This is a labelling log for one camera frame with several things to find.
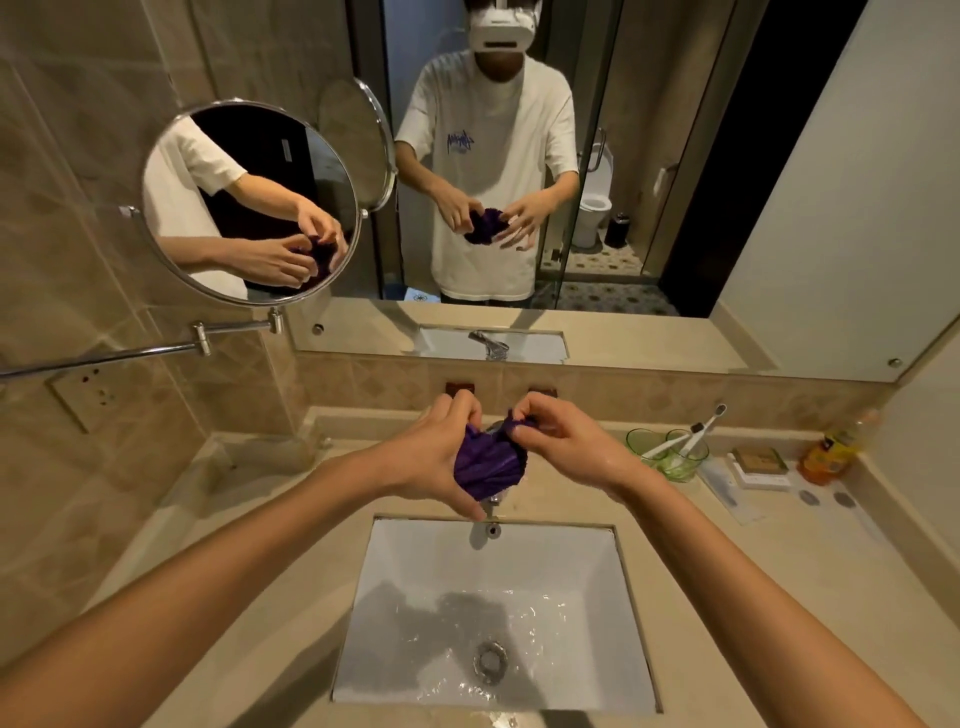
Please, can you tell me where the white rectangular sink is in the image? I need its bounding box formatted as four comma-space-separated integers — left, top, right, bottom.
331, 515, 663, 715

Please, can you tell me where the person's right forearm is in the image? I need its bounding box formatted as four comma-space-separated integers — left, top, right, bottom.
614, 464, 928, 728

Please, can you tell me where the person's left forearm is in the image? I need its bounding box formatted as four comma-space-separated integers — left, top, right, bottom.
0, 442, 399, 728

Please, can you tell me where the orange bottle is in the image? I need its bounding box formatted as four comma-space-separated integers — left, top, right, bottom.
796, 408, 884, 487

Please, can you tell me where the purple cleaning cloth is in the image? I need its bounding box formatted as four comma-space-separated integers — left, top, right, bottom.
452, 416, 539, 502

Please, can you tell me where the beige wall socket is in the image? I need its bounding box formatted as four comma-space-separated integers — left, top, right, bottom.
46, 359, 127, 435

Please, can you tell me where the white soap dish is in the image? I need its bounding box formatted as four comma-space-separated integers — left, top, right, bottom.
725, 453, 794, 493

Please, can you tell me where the large wall mirror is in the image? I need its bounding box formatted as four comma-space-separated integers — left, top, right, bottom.
283, 0, 960, 384

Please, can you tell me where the chrome sink drain stopper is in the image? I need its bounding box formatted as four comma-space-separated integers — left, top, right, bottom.
472, 641, 511, 685

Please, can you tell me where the chrome faucet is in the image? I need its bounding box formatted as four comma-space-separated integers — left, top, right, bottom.
483, 419, 511, 520

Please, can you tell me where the green glass cup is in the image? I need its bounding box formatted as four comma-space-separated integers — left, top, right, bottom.
625, 427, 676, 472
659, 428, 711, 484

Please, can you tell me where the person's right hand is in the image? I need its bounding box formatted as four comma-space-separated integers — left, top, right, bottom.
509, 391, 648, 505

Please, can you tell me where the round chrome magnifying mirror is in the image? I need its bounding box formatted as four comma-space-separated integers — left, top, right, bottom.
139, 98, 364, 309

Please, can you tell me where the person's left hand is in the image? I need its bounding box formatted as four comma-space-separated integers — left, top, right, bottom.
380, 389, 489, 523

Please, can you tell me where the white toothbrush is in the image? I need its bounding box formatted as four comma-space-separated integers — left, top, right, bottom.
674, 403, 729, 464
641, 422, 706, 462

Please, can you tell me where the long clear plastic packet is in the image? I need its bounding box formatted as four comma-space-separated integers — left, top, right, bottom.
697, 457, 768, 526

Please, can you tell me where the brown soap box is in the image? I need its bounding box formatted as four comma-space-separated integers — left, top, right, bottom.
732, 447, 790, 476

